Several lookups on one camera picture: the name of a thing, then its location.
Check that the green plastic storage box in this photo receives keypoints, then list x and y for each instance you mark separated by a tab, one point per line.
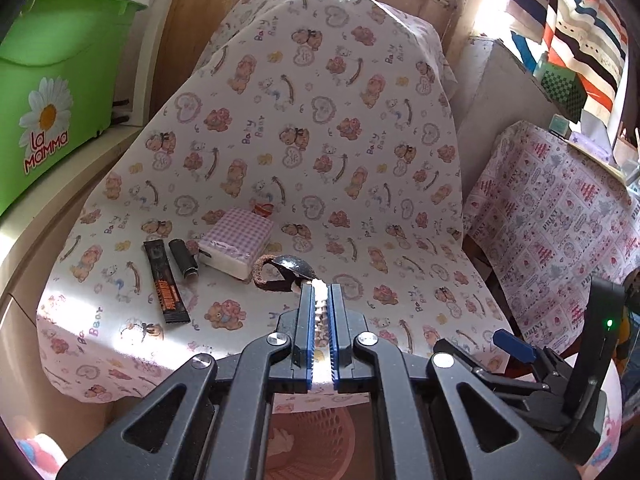
59	64

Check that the green checkered box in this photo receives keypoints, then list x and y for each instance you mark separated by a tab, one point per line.
562	86

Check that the bear print chair cover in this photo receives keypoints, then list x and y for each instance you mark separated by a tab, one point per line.
335	111

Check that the print pattern cloth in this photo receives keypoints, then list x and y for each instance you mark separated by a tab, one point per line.
548	220

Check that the pink mesh waste basket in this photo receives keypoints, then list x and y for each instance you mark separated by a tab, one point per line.
335	443

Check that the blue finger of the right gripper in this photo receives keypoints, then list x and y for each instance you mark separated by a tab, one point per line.
514	346

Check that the pink floral clothing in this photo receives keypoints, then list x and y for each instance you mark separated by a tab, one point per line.
44	455

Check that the pink gingham tissue pack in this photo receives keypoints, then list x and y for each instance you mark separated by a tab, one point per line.
235	242

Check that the black coffee sachet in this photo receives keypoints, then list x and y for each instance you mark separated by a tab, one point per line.
171	304

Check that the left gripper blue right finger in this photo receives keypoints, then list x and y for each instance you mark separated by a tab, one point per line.
338	334

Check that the striped curtain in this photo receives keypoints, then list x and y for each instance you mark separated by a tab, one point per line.
588	37

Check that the small red candy wrapper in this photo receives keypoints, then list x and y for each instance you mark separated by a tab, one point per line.
261	207

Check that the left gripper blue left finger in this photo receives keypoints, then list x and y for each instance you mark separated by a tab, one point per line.
303	341

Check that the black lighter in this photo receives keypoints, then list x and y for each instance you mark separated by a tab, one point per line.
184	258

